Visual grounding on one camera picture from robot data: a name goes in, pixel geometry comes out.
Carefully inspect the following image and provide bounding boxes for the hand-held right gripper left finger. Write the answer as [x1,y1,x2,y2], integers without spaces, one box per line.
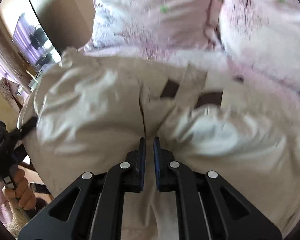
[17,137,147,240]

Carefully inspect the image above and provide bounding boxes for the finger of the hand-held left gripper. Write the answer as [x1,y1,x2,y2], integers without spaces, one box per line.
[12,116,39,140]

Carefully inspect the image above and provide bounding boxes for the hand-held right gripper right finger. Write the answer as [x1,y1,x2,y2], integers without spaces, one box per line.
[153,136,283,240]

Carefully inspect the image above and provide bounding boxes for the beige puffer jacket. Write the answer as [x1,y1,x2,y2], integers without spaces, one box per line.
[20,47,300,240]

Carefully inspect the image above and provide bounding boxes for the person's left hand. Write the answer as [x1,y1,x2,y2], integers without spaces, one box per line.
[5,168,38,211]

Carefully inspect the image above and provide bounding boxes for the person's pink fuzzy top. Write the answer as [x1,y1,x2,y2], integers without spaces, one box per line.
[0,180,53,238]

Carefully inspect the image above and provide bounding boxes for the flat screen television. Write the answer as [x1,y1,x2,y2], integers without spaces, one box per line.
[12,0,63,71]

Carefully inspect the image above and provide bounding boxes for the pink floral bed sheet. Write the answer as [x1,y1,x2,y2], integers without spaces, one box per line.
[84,37,300,110]

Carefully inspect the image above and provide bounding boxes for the pink floral pillow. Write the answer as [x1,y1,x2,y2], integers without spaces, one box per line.
[91,0,220,53]

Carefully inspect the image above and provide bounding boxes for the pink tree print pillow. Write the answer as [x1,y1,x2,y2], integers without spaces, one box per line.
[218,0,300,96]

